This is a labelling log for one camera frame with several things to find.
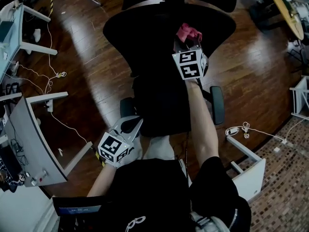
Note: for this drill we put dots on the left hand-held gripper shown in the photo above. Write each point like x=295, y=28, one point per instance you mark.
x=111, y=145

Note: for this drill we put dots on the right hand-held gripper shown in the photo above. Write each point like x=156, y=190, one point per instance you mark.
x=188, y=64

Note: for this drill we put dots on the pink cloth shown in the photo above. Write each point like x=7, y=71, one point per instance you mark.
x=187, y=31

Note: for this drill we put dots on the person's right forearm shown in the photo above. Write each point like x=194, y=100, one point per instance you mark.
x=202, y=124

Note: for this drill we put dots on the person's left forearm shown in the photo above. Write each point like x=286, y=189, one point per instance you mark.
x=101, y=182

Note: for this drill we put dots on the person's left hand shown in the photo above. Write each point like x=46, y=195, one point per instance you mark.
x=134, y=156

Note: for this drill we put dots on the black chair armrest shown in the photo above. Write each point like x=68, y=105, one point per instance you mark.
x=126, y=107
x=217, y=105

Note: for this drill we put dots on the person's grey trousers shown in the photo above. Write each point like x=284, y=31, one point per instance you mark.
x=160, y=146

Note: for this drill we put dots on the black chair seat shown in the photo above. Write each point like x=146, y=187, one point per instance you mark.
x=164, y=105

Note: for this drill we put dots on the person's black shirt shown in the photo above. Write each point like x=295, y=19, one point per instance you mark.
x=149, y=185

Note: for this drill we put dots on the white power strip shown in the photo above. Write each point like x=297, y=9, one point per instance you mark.
x=232, y=131
x=49, y=105

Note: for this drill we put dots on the black display screen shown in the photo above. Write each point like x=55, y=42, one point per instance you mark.
x=79, y=209

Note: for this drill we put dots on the grey curved desk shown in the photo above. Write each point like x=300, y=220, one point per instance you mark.
x=26, y=139

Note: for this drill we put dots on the round wooden table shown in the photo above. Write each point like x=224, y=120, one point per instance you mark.
x=285, y=8

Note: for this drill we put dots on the black folding chair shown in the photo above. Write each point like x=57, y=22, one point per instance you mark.
x=303, y=54

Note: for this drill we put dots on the black monitor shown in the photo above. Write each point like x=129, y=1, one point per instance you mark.
x=9, y=161

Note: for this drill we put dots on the grey sling bag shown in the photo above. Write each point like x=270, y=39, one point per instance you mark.
x=210, y=226

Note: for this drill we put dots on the white desk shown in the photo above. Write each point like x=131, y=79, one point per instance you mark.
x=251, y=185

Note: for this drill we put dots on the light blue desk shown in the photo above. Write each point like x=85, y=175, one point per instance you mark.
x=12, y=45

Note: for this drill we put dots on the grey laptop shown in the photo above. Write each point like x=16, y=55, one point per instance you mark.
x=6, y=31

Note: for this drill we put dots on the white shelf frame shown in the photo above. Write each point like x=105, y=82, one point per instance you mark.
x=294, y=100

